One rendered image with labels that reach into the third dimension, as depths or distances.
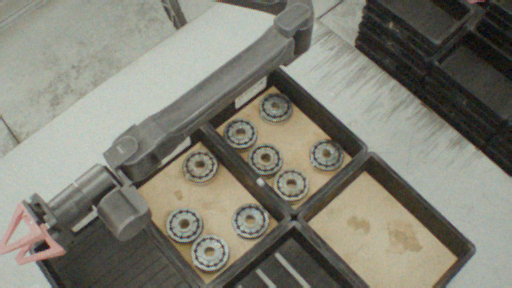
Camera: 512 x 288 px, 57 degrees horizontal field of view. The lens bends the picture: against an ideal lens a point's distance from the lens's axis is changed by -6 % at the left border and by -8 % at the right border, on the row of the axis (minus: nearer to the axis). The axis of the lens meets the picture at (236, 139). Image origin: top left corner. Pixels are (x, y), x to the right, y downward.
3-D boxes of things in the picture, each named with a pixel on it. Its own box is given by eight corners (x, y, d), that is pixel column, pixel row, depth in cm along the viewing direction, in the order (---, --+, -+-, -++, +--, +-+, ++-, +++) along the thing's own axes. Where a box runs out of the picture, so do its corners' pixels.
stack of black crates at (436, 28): (349, 53, 251) (364, -9, 211) (386, 24, 259) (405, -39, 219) (410, 103, 236) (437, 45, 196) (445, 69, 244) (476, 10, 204)
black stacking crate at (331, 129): (202, 137, 155) (198, 119, 145) (273, 84, 164) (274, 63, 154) (291, 230, 141) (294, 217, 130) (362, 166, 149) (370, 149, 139)
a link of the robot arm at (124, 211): (139, 156, 87) (128, 132, 79) (182, 201, 82) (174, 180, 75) (85, 199, 83) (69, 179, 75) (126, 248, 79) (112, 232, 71)
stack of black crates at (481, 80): (411, 102, 236) (431, 61, 206) (446, 69, 244) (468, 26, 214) (475, 157, 221) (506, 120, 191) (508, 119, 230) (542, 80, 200)
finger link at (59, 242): (33, 281, 77) (77, 244, 80) (13, 270, 71) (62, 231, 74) (12, 251, 80) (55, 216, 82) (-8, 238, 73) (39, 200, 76)
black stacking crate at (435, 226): (292, 231, 140) (295, 218, 130) (363, 167, 149) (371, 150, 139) (393, 334, 126) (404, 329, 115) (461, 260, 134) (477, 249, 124)
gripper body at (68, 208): (70, 248, 79) (104, 220, 82) (47, 228, 70) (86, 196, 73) (49, 221, 82) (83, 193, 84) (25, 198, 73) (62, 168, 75)
